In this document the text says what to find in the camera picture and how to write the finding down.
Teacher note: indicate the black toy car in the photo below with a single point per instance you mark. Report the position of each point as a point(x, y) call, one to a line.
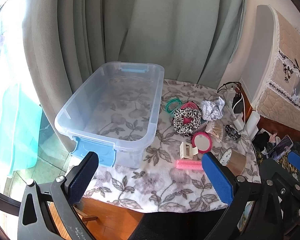
point(232, 132)

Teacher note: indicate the floral fleece blanket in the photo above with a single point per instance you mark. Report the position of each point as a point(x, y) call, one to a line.
point(165, 187)

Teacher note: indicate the teal plastic sheet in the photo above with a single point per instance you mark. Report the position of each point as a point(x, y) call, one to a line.
point(17, 130)

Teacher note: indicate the white paper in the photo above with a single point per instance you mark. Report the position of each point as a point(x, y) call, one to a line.
point(212, 108)

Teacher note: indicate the grey-green curtain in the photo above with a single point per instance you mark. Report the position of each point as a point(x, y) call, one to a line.
point(152, 30)

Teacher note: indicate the white cylinder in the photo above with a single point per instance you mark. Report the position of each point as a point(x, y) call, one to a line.
point(253, 122)

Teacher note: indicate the pink round mirror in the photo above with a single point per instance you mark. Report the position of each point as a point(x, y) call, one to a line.
point(201, 142)

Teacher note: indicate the brown tape roll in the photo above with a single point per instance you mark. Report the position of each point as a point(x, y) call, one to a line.
point(236, 162)

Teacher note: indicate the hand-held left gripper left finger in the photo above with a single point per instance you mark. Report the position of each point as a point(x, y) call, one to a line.
point(83, 175)

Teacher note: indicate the lace trimmed floral cover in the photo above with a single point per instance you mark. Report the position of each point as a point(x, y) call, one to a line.
point(290, 80)

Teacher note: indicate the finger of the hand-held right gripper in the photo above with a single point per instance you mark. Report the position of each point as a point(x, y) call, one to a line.
point(275, 171)
point(299, 160)

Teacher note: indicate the black charger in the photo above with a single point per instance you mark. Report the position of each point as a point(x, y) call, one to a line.
point(237, 103)

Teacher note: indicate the wooden bed frame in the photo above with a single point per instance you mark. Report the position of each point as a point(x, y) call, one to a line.
point(277, 126)

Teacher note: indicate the quilted mattress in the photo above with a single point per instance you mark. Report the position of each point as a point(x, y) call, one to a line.
point(265, 55)

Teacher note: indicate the smartphone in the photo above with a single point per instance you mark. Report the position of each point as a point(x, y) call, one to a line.
point(281, 147)

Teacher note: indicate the black cloth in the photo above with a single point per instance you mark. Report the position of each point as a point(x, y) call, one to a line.
point(262, 140)

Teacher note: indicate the white charger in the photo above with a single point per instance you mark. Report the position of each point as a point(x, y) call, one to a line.
point(238, 122)

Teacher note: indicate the pink hair roller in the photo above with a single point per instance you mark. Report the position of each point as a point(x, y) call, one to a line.
point(188, 165)

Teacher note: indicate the bag of cotton swabs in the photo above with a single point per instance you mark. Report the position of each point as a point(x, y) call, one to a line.
point(215, 131)

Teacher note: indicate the white plug adapter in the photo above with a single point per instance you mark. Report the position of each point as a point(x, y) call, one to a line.
point(230, 96)

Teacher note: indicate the cream hair claw clip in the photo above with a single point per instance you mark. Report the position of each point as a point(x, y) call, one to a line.
point(186, 150)

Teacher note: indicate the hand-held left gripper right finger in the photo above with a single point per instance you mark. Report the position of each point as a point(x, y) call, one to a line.
point(217, 177)

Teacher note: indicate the clear plastic storage box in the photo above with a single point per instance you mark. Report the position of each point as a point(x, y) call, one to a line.
point(110, 100)

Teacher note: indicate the leopard print scrunchie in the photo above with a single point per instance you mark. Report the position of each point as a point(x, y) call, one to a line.
point(180, 127)

